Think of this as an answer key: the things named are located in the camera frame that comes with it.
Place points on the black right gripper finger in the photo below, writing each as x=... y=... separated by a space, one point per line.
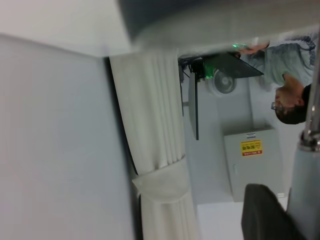
x=262 y=217

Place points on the grey electrical cabinet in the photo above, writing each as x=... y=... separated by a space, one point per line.
x=257 y=175

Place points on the yellow warning sticker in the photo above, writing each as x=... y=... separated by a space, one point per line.
x=251 y=148

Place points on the dark flat monitor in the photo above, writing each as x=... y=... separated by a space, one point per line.
x=193 y=107

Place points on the white fan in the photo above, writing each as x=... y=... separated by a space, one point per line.
x=223 y=82

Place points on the black laptop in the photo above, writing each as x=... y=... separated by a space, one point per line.
x=237 y=66

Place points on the person in grey shirt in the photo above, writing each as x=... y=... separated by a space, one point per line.
x=282 y=65

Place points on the white curtain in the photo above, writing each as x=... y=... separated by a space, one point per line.
x=150 y=112

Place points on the white partition panel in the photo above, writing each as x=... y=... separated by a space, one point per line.
x=62 y=137

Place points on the white wall socket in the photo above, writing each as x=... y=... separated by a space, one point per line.
x=280 y=195

